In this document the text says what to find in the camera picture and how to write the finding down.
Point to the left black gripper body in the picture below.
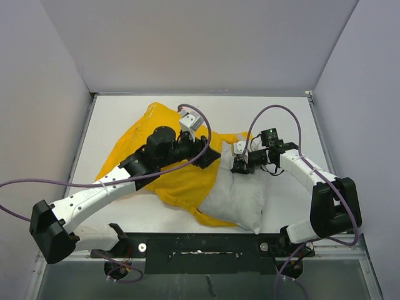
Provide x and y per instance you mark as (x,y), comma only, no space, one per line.
(186,149)

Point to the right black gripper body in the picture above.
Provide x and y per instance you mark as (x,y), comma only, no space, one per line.
(256,159)

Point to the white pillow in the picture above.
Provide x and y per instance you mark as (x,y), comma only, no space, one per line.
(235,198)

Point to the yellow printed pillowcase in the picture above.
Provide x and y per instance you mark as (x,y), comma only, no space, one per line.
(184,185)

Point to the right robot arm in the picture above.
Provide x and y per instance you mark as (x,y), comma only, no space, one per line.
(334,200)

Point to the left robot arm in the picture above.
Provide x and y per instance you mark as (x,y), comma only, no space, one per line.
(57,227)

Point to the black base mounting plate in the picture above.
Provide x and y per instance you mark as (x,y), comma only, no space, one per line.
(208,253)

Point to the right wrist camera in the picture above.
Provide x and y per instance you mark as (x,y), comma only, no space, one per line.
(240,151)

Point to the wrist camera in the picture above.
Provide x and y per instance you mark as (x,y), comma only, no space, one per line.
(240,151)
(190,121)

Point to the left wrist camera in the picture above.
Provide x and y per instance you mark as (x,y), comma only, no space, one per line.
(190,121)

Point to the aluminium frame rail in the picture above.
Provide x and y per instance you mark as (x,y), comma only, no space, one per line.
(335,272)

